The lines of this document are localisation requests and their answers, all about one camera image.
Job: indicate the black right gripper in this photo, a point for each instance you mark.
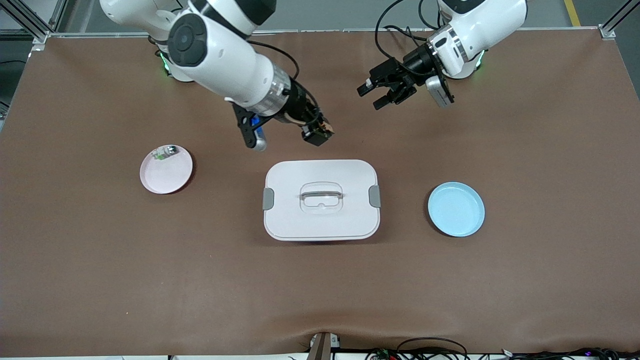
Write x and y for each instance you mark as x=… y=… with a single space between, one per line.
x=300 y=103

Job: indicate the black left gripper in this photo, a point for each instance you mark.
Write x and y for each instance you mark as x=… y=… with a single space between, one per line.
x=416 y=62

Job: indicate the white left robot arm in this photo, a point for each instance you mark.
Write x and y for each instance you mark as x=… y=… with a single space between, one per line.
x=480 y=25

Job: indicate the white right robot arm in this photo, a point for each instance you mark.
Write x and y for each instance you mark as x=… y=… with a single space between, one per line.
x=220 y=65

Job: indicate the white lidded box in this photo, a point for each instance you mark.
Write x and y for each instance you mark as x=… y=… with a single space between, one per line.
x=320 y=222

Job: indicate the light blue round plate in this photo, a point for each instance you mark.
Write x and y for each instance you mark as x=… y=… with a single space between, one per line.
x=456 y=210

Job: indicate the brown table cover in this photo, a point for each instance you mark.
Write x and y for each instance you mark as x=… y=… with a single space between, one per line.
x=320 y=290

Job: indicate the pink round plate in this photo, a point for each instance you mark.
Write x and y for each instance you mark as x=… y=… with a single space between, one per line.
x=165 y=180

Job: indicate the silver table edge rail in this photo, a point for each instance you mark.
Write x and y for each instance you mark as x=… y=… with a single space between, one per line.
x=320 y=31

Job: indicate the green and silver switch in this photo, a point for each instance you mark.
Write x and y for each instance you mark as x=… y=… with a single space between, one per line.
x=167 y=151

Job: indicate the metal table edge bracket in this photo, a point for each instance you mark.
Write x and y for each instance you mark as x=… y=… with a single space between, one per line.
x=322 y=347

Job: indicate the aluminium frame profile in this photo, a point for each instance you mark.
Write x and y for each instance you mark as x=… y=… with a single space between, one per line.
x=41 y=36
x=607 y=33

